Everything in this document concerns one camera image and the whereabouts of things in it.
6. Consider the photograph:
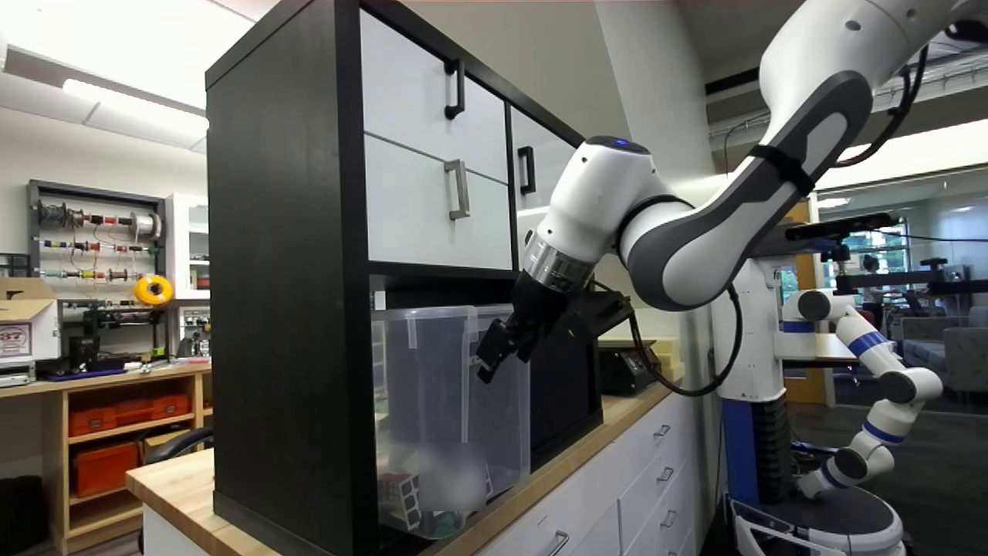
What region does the clear plastic storage bin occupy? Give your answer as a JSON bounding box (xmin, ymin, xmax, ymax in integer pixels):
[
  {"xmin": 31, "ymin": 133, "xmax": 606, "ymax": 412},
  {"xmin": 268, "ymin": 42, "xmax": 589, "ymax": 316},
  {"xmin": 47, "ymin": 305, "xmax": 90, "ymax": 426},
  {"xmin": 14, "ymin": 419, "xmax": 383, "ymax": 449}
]
[{"xmin": 367, "ymin": 302, "xmax": 534, "ymax": 544}]

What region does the white Rubik's cube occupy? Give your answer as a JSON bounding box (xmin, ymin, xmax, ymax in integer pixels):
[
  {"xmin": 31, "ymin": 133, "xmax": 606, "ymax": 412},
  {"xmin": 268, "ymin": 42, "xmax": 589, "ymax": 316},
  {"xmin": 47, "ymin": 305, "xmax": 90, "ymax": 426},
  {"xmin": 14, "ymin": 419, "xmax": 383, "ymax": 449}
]
[{"xmin": 395, "ymin": 461, "xmax": 456, "ymax": 533}]

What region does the large cardboard box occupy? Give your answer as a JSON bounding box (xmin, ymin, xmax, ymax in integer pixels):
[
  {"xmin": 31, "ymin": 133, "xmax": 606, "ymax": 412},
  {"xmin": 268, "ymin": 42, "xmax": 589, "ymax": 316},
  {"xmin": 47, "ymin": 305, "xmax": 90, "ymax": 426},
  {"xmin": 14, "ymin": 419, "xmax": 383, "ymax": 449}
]
[{"xmin": 0, "ymin": 274, "xmax": 61, "ymax": 363}]

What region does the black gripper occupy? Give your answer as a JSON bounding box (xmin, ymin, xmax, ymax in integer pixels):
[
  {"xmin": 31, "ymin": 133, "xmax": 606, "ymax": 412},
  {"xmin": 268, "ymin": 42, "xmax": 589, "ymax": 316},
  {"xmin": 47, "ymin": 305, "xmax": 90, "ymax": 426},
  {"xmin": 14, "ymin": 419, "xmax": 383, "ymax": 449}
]
[{"xmin": 474, "ymin": 273, "xmax": 569, "ymax": 386}]

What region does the black white drawer cabinet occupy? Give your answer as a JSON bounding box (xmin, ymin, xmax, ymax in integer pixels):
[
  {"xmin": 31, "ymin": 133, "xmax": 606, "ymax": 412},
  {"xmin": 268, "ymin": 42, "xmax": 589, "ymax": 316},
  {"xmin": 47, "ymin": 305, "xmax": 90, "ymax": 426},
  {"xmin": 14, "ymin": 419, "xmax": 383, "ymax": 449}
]
[{"xmin": 204, "ymin": 0, "xmax": 606, "ymax": 556}]

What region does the blue white mobile robot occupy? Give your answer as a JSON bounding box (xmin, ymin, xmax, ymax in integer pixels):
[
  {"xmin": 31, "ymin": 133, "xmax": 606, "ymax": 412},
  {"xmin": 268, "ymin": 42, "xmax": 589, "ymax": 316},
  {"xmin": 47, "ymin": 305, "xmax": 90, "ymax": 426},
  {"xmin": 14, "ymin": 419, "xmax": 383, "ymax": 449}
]
[{"xmin": 718, "ymin": 255, "xmax": 948, "ymax": 556}]

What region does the grey wall tool rack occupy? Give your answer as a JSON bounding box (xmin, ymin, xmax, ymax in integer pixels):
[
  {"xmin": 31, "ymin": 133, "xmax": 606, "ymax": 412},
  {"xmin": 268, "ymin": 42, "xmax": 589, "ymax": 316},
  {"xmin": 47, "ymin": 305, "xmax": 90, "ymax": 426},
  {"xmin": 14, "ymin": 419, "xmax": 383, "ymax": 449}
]
[{"xmin": 24, "ymin": 178, "xmax": 174, "ymax": 288}]

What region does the silver drawer handle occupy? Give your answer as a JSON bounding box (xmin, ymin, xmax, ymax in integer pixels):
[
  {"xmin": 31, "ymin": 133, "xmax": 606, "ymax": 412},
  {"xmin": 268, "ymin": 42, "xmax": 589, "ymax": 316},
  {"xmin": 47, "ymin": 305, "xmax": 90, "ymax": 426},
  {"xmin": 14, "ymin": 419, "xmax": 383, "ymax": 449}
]
[{"xmin": 445, "ymin": 157, "xmax": 474, "ymax": 221}]

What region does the long ceiling light panel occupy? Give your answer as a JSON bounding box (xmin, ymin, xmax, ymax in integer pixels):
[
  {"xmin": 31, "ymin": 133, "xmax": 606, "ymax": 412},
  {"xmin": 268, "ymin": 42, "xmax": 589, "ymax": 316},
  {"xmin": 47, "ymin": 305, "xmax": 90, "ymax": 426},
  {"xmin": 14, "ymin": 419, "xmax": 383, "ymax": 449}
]
[{"xmin": 0, "ymin": 72, "xmax": 209, "ymax": 155}]

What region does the short red storage bin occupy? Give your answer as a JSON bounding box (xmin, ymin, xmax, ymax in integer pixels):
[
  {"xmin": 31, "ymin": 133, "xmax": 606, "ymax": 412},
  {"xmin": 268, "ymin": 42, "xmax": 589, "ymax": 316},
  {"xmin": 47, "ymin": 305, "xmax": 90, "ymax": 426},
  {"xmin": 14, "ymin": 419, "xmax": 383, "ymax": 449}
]
[{"xmin": 70, "ymin": 440, "xmax": 143, "ymax": 500}]

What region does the black door handle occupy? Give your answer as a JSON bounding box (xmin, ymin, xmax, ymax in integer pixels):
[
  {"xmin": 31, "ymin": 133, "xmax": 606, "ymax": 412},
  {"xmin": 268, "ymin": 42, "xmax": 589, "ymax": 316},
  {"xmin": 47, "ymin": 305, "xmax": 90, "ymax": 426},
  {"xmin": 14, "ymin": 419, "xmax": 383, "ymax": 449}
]
[{"xmin": 515, "ymin": 144, "xmax": 541, "ymax": 197}]

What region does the wood-topped white counter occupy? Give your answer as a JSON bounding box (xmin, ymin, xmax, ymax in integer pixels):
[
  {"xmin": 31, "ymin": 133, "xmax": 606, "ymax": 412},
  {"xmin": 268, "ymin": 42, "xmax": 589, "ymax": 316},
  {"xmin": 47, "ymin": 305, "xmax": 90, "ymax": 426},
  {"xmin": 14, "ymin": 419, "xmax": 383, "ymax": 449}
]
[{"xmin": 125, "ymin": 359, "xmax": 727, "ymax": 556}]

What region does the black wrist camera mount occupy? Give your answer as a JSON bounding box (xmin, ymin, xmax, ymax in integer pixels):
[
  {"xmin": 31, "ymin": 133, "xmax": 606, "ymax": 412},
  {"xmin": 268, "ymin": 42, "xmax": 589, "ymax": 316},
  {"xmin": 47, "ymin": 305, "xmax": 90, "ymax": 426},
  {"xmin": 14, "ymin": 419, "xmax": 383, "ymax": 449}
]
[{"xmin": 553, "ymin": 288, "xmax": 633, "ymax": 348}]

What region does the white drawer with black handle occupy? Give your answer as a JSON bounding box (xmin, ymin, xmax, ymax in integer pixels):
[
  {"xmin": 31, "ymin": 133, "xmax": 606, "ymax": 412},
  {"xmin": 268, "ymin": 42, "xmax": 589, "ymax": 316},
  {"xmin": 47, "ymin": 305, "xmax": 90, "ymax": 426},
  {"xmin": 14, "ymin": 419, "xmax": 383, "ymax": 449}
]
[{"xmin": 358, "ymin": 8, "xmax": 508, "ymax": 186}]

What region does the black drawer handle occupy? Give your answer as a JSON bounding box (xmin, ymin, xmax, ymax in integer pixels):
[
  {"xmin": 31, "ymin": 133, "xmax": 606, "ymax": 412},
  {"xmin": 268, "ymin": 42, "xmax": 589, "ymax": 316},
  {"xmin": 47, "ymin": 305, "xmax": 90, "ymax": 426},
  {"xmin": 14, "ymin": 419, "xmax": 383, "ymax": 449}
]
[{"xmin": 442, "ymin": 54, "xmax": 470, "ymax": 123}]

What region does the long red storage bin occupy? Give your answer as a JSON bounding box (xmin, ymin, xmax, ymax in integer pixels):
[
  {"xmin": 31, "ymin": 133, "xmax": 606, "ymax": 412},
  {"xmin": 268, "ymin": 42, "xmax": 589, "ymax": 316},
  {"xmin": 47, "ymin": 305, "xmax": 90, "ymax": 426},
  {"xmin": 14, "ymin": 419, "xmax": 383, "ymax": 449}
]
[{"xmin": 69, "ymin": 391, "xmax": 194, "ymax": 440}]

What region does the black device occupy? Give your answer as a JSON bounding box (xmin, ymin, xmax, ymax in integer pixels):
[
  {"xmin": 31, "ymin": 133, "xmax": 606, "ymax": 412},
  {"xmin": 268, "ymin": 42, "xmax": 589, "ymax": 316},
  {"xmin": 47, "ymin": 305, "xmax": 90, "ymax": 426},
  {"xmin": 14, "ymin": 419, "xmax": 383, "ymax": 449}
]
[{"xmin": 600, "ymin": 340, "xmax": 660, "ymax": 397}]

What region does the white cabinet door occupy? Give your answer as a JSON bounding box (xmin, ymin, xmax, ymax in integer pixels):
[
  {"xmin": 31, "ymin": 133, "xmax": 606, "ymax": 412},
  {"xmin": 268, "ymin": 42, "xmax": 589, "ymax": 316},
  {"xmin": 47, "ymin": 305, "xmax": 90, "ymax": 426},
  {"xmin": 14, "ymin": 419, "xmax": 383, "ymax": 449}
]
[{"xmin": 508, "ymin": 105, "xmax": 580, "ymax": 247}]

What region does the white drawer with silver handle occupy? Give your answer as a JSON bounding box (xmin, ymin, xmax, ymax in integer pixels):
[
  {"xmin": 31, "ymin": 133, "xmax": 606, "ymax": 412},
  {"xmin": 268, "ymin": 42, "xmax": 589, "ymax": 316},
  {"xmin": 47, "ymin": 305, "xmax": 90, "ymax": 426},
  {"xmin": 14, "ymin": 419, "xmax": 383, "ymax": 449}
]
[{"xmin": 361, "ymin": 133, "xmax": 515, "ymax": 273}]

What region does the wooden shelving unit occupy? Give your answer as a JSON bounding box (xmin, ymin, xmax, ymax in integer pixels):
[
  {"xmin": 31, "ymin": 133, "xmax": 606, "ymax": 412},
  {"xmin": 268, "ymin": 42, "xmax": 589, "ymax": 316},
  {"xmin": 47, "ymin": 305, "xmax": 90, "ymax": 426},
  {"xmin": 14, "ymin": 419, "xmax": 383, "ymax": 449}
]
[{"xmin": 0, "ymin": 359, "xmax": 217, "ymax": 556}]

